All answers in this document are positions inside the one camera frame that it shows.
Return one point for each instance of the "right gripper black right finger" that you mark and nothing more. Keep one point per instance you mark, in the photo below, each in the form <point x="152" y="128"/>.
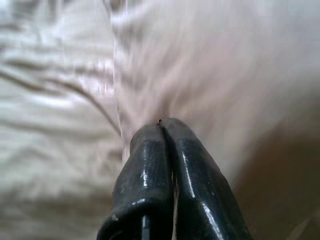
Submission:
<point x="200" y="187"/>

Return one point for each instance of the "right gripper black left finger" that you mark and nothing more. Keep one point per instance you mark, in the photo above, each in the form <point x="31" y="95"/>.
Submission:
<point x="145" y="180"/>

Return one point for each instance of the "pink cartoon print blanket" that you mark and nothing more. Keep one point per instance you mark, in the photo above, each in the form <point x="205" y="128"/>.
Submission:
<point x="200" y="62"/>

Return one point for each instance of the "beige floral bedsheet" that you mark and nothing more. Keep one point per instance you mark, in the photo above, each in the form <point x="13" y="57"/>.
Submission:
<point x="50" y="112"/>

